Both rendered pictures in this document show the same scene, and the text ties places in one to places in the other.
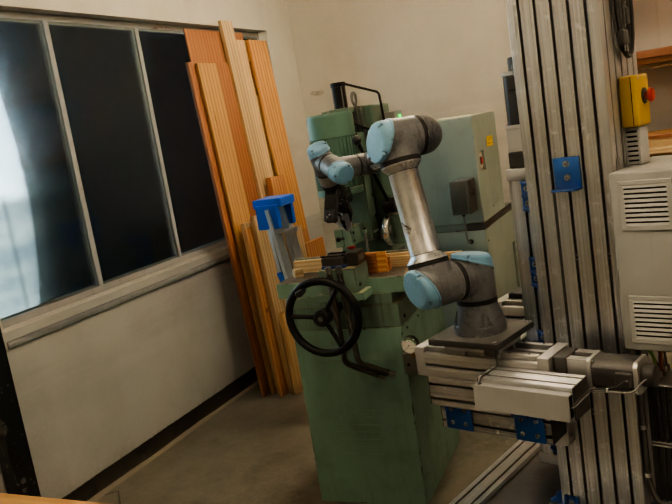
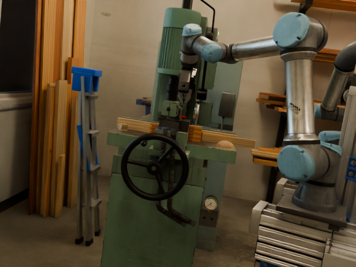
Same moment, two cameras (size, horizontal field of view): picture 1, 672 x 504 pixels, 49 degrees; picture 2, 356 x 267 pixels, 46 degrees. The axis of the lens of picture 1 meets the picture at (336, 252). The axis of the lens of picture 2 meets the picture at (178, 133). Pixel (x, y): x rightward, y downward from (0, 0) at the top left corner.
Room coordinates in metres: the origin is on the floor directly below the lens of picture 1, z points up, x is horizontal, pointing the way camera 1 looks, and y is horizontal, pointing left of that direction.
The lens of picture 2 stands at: (0.88, 0.58, 1.21)
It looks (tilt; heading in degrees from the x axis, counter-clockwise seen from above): 8 degrees down; 341
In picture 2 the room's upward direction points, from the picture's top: 8 degrees clockwise
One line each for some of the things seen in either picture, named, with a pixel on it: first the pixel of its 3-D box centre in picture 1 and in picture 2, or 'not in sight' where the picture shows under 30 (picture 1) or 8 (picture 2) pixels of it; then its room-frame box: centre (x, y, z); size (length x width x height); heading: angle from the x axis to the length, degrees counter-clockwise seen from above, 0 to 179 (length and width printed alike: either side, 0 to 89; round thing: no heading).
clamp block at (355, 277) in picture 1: (344, 277); (171, 139); (2.64, -0.02, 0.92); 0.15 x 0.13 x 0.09; 67
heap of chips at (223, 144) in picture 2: not in sight; (225, 143); (2.64, -0.29, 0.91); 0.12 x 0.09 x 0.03; 157
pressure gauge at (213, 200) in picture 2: (410, 346); (210, 204); (2.54, -0.21, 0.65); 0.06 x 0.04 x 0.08; 67
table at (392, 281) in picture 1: (354, 283); (171, 145); (2.72, -0.05, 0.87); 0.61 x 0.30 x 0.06; 67
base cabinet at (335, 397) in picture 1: (382, 389); (156, 230); (2.94, -0.10, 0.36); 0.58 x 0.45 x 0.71; 157
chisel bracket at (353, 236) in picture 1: (350, 236); (170, 109); (2.85, -0.07, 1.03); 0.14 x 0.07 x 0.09; 157
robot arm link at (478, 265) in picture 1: (471, 274); (320, 159); (2.06, -0.37, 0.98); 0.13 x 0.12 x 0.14; 116
